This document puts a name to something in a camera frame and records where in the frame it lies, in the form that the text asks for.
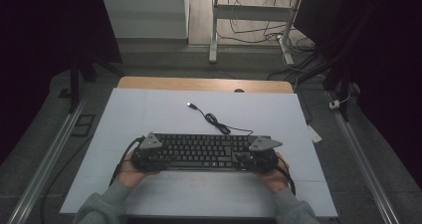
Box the black metal stand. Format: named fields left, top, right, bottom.
left=67, top=53, right=124, bottom=114
left=298, top=49, right=353, bottom=122

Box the aluminium rail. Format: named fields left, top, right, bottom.
left=325, top=90, right=401, bottom=224
left=6, top=94, right=90, bottom=224

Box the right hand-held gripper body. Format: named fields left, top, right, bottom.
left=243, top=135, right=284, bottom=175

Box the left hand-held gripper cable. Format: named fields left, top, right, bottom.
left=108, top=135, right=147, bottom=187

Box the white table mat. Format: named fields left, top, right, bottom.
left=59, top=88, right=339, bottom=218

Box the white desk frame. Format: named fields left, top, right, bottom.
left=208, top=0, right=304, bottom=66

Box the white paper tag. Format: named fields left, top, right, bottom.
left=306, top=123, right=323, bottom=144

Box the right hand-held gripper cable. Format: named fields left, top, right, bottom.
left=274, top=152, right=297, bottom=196

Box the grey cabinet panel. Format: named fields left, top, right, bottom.
left=100, top=0, right=189, bottom=40

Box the black floor cable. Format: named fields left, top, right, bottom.
left=40, top=134, right=95, bottom=224

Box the black keyboard cable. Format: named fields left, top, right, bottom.
left=186, top=102, right=255, bottom=136

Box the dark curtain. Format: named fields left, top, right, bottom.
left=0, top=0, right=122, bottom=167
left=293, top=0, right=422, bottom=187

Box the tangle of black cables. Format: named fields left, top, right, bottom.
left=216, top=0, right=317, bottom=54

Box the black keyboard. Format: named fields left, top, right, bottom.
left=145, top=132, right=276, bottom=172

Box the person's right hand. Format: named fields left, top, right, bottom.
left=254, top=151, right=291, bottom=195

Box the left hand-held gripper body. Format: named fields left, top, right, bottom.
left=130, top=131, right=171, bottom=172

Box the hand-held gripper cable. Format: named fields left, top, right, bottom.
left=108, top=135, right=147, bottom=187
left=274, top=152, right=297, bottom=196

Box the person's left hand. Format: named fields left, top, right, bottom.
left=116, top=157, right=161, bottom=190

